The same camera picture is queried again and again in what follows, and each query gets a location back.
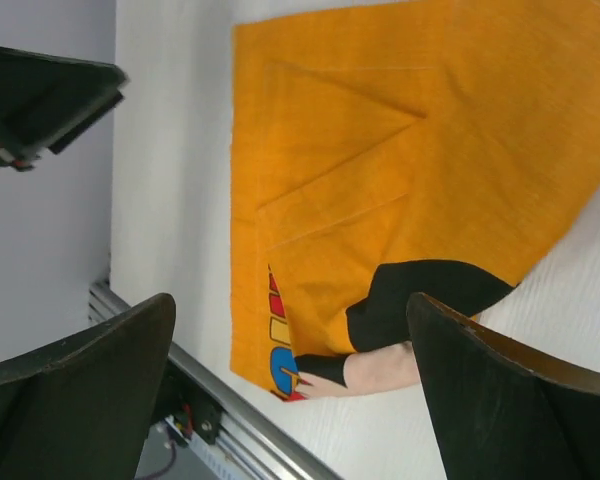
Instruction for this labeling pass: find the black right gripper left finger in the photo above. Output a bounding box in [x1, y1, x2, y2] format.
[0, 293, 176, 479]

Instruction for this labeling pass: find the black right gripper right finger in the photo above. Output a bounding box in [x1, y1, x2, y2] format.
[407, 294, 600, 479]

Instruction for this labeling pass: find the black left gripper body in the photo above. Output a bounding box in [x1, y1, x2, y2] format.
[0, 46, 128, 171]

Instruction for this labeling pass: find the orange cartoon mouse placemat cloth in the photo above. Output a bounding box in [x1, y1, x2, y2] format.
[230, 1, 600, 401]

